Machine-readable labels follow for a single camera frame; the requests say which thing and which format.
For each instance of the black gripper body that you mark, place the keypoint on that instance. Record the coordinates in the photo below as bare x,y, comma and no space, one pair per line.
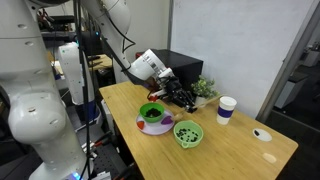
175,88

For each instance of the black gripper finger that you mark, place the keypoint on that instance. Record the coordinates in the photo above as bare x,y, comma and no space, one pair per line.
188,108
189,100

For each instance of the white robot link blue base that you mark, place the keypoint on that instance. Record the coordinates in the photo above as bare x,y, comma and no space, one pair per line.
71,73

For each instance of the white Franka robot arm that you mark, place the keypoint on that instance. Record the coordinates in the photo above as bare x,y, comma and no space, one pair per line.
36,106

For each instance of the dark green bowl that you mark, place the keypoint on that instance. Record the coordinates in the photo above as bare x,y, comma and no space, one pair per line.
151,113

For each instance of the small potted plant white pot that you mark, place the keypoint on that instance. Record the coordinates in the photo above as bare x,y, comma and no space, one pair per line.
204,88

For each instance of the red and black microwave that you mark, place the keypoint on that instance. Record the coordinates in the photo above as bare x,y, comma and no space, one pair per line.
183,68

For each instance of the purple toy grapes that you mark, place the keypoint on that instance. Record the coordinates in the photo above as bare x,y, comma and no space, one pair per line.
167,120

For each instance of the pile of dark coffee beans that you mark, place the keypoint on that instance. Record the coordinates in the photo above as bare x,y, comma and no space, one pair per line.
153,112

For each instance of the white cup with purple band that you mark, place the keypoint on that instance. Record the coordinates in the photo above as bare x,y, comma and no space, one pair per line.
226,110

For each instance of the lavender round plate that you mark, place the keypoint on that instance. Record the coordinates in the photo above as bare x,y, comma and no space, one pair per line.
155,129

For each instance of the red toy strawberry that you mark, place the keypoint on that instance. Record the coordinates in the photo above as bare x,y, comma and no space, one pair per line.
140,125

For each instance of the background wooden desk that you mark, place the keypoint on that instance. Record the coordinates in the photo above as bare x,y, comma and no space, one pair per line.
101,61

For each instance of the small black white object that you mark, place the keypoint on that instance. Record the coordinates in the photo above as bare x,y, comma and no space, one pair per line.
262,135

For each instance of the black optical breadboard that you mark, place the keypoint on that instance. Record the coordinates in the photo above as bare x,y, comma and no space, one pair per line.
113,161

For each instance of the beige round sticker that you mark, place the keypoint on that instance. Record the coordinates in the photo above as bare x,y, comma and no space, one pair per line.
269,158

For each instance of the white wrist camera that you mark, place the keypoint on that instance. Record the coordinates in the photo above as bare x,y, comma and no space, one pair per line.
165,74

